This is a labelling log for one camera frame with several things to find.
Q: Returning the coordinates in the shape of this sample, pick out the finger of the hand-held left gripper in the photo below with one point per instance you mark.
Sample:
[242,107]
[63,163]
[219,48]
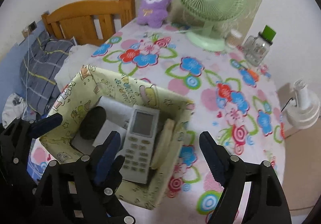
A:
[15,171]
[47,122]

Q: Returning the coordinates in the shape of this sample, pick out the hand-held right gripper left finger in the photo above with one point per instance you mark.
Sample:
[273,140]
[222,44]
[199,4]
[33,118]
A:
[106,161]

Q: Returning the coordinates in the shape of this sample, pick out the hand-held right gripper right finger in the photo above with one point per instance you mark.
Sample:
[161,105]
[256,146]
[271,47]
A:
[213,156]

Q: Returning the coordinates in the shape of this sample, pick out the white charger block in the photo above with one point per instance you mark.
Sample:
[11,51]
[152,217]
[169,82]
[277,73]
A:
[105,131]

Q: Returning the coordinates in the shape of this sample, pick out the white remote control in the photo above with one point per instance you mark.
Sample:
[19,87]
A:
[138,143]

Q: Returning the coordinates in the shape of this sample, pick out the black rounded case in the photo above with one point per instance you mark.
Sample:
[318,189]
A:
[91,123]

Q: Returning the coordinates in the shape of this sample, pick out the yellow printed storage box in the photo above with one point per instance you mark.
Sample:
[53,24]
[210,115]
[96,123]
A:
[112,80]

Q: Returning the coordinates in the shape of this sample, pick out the white printed cloth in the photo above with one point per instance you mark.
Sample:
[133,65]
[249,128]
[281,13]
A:
[12,106]

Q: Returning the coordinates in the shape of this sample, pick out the grey plaid quilt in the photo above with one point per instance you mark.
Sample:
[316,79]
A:
[40,70]

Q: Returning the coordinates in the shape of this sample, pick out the white flat box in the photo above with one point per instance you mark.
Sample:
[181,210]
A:
[115,106]

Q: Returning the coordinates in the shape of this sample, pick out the white pillow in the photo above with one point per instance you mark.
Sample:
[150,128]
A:
[75,58]

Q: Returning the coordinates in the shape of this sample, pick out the white small fan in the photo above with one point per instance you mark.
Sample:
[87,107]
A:
[303,113]

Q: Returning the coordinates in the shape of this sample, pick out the glass mug with green lid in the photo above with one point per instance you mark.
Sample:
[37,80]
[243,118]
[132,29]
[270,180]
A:
[255,50]

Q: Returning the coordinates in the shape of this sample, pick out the wooden bed headboard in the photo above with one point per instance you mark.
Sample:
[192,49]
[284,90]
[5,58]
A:
[75,10]

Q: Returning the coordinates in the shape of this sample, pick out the clear cotton swab jar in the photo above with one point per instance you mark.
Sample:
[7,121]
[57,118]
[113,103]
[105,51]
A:
[233,38]

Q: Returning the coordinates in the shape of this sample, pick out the purple plush toy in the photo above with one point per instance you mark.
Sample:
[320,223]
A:
[153,13]

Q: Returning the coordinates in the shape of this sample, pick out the white wall socket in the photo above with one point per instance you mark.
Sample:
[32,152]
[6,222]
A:
[25,30]

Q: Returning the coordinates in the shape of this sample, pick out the dark wall switch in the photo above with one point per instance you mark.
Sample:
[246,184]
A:
[32,26]

